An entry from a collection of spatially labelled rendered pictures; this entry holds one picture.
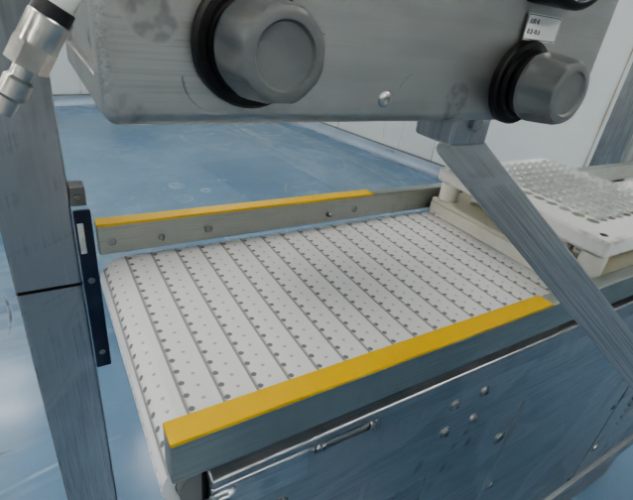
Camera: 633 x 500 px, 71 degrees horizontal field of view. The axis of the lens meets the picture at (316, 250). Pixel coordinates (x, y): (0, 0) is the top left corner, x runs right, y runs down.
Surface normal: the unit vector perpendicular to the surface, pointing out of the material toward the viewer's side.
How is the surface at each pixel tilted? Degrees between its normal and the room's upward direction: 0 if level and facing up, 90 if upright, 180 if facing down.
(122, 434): 0
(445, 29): 90
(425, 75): 90
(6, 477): 0
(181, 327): 0
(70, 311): 90
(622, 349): 87
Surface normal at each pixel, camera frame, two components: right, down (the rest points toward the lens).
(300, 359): 0.11, -0.87
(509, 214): -0.04, 0.43
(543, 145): -0.73, 0.25
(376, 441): 0.51, 0.46
